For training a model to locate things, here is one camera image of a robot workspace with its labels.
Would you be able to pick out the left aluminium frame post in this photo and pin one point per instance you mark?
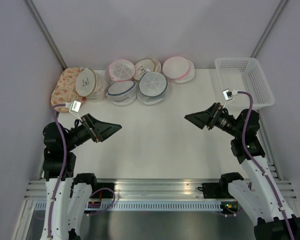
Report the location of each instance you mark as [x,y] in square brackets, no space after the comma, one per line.
[39,21]

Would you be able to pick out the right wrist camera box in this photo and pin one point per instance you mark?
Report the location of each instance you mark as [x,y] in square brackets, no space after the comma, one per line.
[227,93]

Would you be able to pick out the white slotted cable duct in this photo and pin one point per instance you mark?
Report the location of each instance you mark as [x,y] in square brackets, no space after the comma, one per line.
[213,206]

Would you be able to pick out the pink-trim ribbed laundry bag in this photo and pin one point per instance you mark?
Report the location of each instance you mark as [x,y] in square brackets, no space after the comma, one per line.
[120,70]

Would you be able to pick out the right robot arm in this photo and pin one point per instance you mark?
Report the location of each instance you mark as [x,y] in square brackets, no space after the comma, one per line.
[263,202]

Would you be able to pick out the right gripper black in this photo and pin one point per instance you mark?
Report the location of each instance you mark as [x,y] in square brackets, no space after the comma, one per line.
[209,117]

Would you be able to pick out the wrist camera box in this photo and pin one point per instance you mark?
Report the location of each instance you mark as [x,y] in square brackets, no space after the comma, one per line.
[227,93]
[74,106]

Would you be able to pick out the floral pink laundry bag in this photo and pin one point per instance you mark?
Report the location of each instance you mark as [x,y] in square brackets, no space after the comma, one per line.
[65,90]

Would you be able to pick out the beige bra-print laundry bag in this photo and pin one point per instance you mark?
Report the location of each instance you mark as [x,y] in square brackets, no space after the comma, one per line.
[91,85]

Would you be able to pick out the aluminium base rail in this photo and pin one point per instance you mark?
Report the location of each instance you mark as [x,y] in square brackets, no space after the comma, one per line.
[152,190]

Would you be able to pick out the white plastic basket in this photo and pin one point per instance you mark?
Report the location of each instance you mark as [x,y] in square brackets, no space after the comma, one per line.
[245,74]

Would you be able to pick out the right aluminium frame post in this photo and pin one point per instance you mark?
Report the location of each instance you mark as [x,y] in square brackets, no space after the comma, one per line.
[269,27]

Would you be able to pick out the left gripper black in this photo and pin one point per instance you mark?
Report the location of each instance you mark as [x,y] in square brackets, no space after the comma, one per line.
[104,129]

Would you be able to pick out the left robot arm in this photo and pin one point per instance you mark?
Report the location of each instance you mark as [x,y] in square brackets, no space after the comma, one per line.
[68,194]

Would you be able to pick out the pink-trim white laundry bag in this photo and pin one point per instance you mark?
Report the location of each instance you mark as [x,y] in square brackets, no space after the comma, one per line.
[179,69]

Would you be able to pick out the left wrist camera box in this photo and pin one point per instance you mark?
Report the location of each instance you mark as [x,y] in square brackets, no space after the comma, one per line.
[74,106]

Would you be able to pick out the aluminium frame post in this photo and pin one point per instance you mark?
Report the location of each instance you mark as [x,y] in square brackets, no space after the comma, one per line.
[269,27]
[39,21]

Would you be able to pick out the blue-trim mesh laundry bag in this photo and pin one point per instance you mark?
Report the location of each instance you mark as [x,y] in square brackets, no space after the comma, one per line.
[152,88]

